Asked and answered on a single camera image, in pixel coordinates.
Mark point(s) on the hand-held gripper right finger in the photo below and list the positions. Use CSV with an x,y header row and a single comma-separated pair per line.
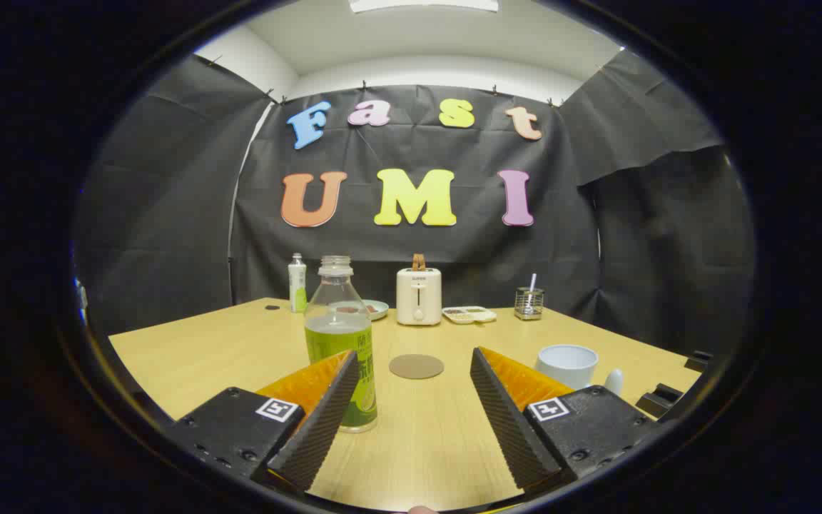
x,y
511,428

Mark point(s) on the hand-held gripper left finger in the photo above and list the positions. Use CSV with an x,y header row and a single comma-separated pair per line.
x,y
318,435

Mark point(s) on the white cup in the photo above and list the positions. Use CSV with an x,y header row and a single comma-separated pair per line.
x,y
568,368

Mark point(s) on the clear juice bottle green label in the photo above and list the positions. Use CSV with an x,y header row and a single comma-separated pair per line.
x,y
340,335

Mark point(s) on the round brown coaster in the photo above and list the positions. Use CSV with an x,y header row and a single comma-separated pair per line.
x,y
417,367

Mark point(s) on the small white green bottle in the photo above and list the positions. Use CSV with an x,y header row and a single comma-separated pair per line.
x,y
297,285

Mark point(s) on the wooden table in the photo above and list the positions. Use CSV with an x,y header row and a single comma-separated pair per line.
x,y
425,442

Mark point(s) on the white divided snack tray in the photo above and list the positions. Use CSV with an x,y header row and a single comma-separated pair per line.
x,y
469,315

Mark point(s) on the pale green plate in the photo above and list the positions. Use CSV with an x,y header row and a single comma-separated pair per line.
x,y
380,310

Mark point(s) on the black block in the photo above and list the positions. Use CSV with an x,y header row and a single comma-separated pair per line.
x,y
698,360
659,400

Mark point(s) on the cream toaster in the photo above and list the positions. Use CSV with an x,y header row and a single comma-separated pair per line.
x,y
418,300

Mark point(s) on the brown bread slice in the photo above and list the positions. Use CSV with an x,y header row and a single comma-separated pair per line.
x,y
419,261

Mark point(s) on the black backdrop cloth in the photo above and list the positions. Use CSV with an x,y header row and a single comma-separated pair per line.
x,y
561,214

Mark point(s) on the ceiling light panel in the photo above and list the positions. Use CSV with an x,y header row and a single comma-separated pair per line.
x,y
425,5

